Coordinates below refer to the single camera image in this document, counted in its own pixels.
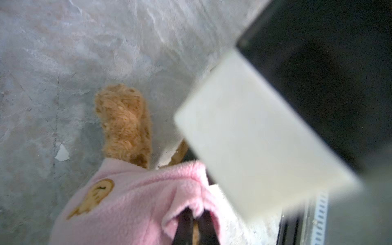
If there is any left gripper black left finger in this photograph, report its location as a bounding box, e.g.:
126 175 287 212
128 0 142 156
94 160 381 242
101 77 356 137
172 208 194 245

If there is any white slotted cable duct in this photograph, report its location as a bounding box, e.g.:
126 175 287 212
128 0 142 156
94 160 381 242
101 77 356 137
310 191 329 245

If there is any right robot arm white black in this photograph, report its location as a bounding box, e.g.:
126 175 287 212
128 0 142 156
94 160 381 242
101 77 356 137
236 1 392 174

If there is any brown teddy bear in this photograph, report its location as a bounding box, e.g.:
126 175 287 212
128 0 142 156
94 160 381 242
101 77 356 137
94 84 190 169

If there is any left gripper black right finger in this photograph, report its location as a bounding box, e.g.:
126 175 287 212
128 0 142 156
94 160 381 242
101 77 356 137
198 211 220 245

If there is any pink teddy hoodie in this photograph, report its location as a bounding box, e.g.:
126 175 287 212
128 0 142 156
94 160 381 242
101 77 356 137
49 158 224 245

